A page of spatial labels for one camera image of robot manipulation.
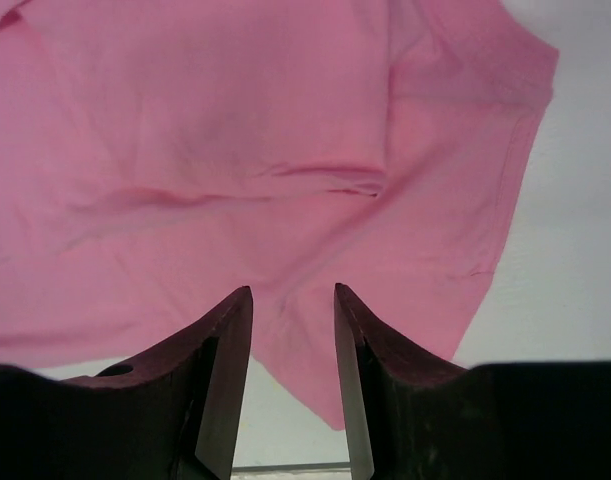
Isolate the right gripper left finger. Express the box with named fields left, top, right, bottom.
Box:
left=0, top=287, right=253, bottom=479

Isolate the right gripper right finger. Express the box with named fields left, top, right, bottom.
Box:
left=334, top=284, right=611, bottom=479

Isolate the pink t shirt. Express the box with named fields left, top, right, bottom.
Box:
left=0, top=1, right=559, bottom=430

